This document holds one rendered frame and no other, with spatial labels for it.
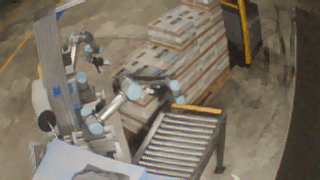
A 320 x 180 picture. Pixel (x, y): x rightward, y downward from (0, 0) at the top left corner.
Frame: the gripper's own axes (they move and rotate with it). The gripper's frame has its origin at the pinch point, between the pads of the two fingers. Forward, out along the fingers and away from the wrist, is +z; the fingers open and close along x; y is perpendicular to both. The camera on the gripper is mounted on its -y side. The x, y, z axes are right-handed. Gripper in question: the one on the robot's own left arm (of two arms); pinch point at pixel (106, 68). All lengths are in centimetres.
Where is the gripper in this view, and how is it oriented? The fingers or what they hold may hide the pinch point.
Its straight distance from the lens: 429.0
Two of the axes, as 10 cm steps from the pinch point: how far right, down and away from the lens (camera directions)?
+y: -1.2, -7.7, -6.2
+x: 6.5, -5.3, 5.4
